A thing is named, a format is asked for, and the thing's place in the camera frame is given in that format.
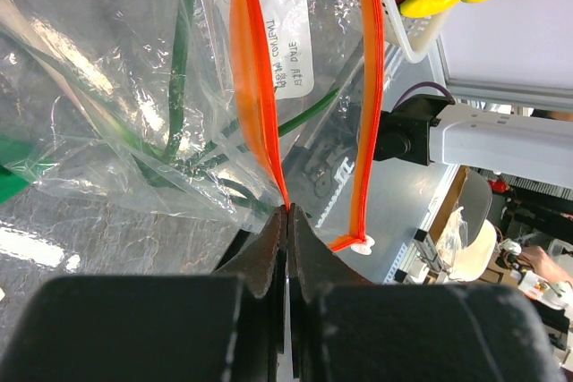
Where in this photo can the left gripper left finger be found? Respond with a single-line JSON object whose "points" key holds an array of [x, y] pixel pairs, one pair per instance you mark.
{"points": [[224, 326]]}

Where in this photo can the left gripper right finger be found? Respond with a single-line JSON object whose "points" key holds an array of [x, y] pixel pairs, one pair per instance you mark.
{"points": [[346, 328]]}

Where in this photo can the green onion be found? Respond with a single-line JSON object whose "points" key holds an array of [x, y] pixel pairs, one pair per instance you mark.
{"points": [[256, 106]]}

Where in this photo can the clear zip top bag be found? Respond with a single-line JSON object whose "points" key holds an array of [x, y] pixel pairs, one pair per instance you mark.
{"points": [[86, 83]]}

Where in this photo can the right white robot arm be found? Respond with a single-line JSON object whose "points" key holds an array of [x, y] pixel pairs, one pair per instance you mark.
{"points": [[429, 129]]}

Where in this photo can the person forearm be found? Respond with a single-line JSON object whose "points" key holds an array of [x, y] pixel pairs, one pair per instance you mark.
{"points": [[544, 266]]}

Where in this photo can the green t-shirt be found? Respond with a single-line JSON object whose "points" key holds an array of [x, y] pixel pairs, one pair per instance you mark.
{"points": [[20, 166]]}

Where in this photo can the white plastic basket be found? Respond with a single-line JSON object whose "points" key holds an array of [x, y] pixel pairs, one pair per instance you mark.
{"points": [[414, 36]]}

